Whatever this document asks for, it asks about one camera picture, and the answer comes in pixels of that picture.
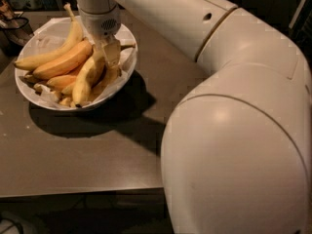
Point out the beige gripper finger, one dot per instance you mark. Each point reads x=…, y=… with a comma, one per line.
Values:
x=111, y=48
x=98, y=53

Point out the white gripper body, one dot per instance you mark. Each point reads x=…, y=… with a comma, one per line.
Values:
x=98, y=23

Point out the large yellow front banana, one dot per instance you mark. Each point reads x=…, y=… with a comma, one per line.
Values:
x=93, y=71

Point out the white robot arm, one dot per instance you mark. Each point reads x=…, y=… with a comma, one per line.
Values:
x=236, y=151

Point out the orange-yellow banana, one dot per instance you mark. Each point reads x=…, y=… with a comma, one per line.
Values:
x=66, y=63

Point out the small yellow banana right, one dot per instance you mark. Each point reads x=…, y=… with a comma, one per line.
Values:
x=111, y=74

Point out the white bowl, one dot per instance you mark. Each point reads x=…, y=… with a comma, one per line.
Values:
x=129, y=69

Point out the orange banana lower left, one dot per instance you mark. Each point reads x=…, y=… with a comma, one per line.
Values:
x=60, y=82

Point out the long yellow banana top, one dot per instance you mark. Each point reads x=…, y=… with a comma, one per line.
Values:
x=74, y=36

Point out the white paper liner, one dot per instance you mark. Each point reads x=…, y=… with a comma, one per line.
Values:
x=45, y=36

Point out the black wire basket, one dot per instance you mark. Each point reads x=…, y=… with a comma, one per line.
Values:
x=15, y=30

